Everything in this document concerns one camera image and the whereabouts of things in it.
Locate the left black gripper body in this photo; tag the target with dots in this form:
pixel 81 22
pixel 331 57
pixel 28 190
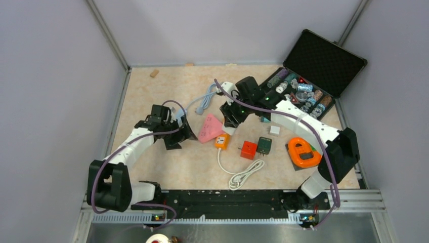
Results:
pixel 177 134

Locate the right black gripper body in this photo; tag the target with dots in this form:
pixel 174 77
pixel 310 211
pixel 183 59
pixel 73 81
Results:
pixel 236 112

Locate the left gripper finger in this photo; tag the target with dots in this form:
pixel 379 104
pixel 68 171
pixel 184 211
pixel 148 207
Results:
pixel 186 130
pixel 171 144

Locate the pink triangular power strip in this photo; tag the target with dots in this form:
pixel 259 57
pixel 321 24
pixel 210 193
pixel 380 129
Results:
pixel 211 128

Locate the orange power strip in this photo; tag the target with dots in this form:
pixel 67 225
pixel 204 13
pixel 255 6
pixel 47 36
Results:
pixel 222 141

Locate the white cube socket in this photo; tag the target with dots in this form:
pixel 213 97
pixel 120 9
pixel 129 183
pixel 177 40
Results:
pixel 228 130

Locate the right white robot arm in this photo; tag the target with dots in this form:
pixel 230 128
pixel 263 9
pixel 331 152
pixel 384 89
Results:
pixel 339 148

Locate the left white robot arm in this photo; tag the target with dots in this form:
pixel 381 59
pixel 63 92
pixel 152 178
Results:
pixel 109 183

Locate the teal plug adapter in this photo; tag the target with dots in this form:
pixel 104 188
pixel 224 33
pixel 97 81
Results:
pixel 264 120

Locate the white plug adapter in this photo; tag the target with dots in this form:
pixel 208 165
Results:
pixel 274 130

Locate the small wooden block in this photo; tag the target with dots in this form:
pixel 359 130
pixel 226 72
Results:
pixel 154 73

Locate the green cube socket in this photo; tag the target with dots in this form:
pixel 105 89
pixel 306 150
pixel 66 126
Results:
pixel 264 145

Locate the red cube socket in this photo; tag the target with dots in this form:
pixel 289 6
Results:
pixel 248 150

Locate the black open case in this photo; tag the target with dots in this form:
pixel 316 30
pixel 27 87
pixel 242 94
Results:
pixel 314 74

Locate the grey mat under toy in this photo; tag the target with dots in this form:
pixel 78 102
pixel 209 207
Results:
pixel 303 161

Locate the red white emergency button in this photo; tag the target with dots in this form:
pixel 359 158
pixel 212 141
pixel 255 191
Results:
pixel 159 238

